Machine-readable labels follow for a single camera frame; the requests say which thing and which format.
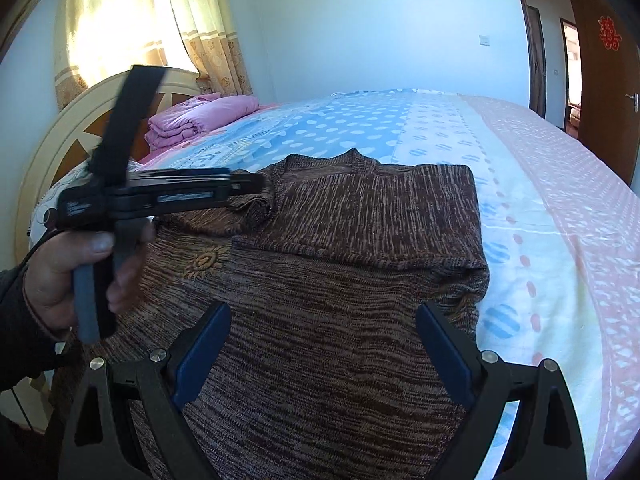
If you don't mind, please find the folded pink quilt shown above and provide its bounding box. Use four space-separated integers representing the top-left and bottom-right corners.
144 93 262 151

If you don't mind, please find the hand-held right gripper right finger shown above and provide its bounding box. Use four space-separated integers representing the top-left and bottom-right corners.
415 301 587 480

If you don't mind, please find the person's left forearm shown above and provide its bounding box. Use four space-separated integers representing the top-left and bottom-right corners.
0 264 73 392

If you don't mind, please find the red paper door decoration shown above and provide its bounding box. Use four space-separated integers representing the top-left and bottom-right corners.
598 15 623 51

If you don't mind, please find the white patterned pillow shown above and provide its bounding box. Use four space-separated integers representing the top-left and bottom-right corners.
29 159 98 241

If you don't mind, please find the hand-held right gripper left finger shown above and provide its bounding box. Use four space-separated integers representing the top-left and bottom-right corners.
59 301 233 480

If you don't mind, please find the brown knitted sweater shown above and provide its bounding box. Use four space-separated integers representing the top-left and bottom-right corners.
50 148 491 480

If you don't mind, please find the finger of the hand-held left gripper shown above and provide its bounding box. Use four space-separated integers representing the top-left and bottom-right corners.
150 173 267 208
125 167 235 187

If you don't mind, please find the blue polka dot blanket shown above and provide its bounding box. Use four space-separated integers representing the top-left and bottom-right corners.
30 86 640 480

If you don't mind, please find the brown wooden door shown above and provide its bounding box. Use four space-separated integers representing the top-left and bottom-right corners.
569 0 640 187

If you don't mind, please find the cream wooden headboard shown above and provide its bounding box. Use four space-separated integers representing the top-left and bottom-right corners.
14 66 202 263

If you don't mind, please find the brown door frame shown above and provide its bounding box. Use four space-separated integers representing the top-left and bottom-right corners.
509 0 583 128

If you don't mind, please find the yellow patterned curtain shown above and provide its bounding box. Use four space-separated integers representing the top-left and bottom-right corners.
52 0 200 112
166 0 254 98

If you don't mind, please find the person's left hand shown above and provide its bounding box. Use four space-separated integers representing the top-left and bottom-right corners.
22 221 157 335

